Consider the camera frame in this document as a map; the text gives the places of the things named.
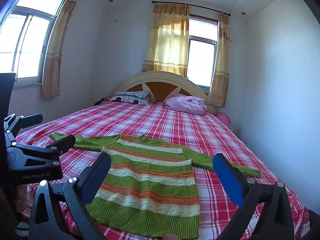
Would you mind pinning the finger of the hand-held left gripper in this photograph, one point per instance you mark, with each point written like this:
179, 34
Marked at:
66, 142
32, 118

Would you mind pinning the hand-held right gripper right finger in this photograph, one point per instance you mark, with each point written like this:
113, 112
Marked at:
227, 180

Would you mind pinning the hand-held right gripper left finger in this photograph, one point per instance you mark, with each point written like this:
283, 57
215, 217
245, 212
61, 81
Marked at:
97, 172

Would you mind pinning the green orange striped knit sweater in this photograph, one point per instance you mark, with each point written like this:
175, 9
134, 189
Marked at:
150, 180

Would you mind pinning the pink cloth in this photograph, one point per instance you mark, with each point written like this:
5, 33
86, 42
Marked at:
223, 117

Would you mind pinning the large white-framed window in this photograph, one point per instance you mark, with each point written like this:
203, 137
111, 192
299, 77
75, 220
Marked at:
30, 42

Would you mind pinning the red plaid bed sheet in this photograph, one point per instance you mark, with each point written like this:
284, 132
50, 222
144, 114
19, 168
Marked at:
175, 122

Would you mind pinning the white patterned pillow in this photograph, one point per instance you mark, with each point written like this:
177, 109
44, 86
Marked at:
130, 97

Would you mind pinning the yellow curtain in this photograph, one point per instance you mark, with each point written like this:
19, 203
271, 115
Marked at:
60, 42
167, 37
222, 60

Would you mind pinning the pink pillow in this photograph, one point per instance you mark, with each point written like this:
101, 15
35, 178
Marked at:
185, 103

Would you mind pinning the cream wooden headboard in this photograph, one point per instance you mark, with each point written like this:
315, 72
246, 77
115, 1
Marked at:
160, 76

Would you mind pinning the small window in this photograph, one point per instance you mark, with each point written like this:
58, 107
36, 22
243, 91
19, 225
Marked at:
201, 60

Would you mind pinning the long black curtain rod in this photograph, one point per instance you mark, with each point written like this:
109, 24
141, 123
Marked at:
195, 5

